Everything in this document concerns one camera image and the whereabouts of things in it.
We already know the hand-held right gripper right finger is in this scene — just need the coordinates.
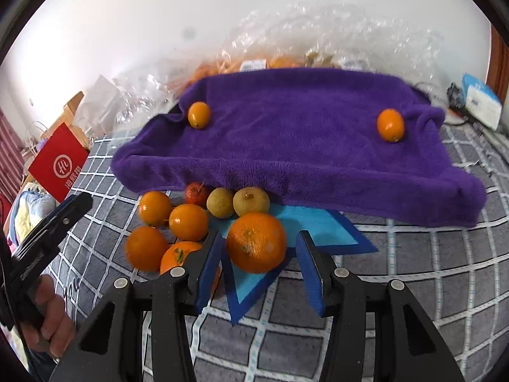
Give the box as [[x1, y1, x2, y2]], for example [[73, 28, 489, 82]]
[[295, 230, 466, 382]]

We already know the person's left hand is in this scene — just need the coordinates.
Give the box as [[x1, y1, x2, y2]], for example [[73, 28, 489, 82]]
[[32, 274, 76, 359]]

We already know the yellow-green round fruit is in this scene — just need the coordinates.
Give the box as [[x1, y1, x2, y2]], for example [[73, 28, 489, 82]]
[[233, 188, 271, 218], [206, 188, 235, 219]]

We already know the wooden door frame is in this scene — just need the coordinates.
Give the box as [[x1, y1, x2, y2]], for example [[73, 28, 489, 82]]
[[487, 24, 509, 100]]

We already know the black charger with cable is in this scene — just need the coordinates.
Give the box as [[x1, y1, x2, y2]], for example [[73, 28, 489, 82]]
[[445, 83, 484, 126]]

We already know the blue cloth with dark border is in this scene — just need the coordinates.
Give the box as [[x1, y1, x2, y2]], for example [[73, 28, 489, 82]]
[[207, 203, 378, 326]]

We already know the orange with green stem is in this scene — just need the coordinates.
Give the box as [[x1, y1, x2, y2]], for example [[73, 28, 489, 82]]
[[160, 241, 205, 277]]

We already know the small orange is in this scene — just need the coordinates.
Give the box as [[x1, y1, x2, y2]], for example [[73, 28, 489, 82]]
[[138, 191, 173, 227], [376, 108, 405, 143], [125, 226, 170, 272], [188, 101, 212, 130], [169, 204, 209, 242]]

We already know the large orange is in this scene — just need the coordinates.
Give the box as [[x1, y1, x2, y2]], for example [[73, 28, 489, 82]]
[[226, 212, 288, 274]]

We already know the striped curtain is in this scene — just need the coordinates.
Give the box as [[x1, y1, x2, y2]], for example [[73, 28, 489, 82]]
[[0, 107, 28, 208]]

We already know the pile of clothes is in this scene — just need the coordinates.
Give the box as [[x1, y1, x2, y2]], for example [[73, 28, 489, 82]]
[[8, 183, 56, 247]]

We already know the grey plaid bedsheet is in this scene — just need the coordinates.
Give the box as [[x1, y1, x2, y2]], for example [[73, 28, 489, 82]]
[[24, 121, 509, 382]]

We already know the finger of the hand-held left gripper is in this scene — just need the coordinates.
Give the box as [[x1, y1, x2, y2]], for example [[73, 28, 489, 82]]
[[12, 194, 93, 263]]

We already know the small red fruit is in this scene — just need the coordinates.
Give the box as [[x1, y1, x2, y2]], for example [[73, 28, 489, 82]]
[[184, 182, 213, 208]]

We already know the purple towel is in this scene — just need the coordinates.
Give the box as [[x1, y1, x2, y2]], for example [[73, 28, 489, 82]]
[[110, 67, 488, 229]]

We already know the red paper bag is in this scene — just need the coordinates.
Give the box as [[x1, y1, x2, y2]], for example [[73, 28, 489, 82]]
[[28, 123, 90, 203]]

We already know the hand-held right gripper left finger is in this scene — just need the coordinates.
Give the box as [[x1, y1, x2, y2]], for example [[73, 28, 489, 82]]
[[48, 229, 224, 382]]

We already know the crumpled clear plastic bag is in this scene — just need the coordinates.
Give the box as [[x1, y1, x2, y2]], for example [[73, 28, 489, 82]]
[[115, 74, 179, 128]]

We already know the cardboard box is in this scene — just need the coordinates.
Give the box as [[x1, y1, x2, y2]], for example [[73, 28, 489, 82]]
[[48, 91, 92, 148]]

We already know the white and blue box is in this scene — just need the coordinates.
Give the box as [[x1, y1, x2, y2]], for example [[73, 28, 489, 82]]
[[461, 72, 502, 131]]

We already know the clear plastic bag of fruit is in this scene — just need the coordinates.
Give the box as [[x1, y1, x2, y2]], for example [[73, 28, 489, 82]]
[[217, 2, 446, 76]]

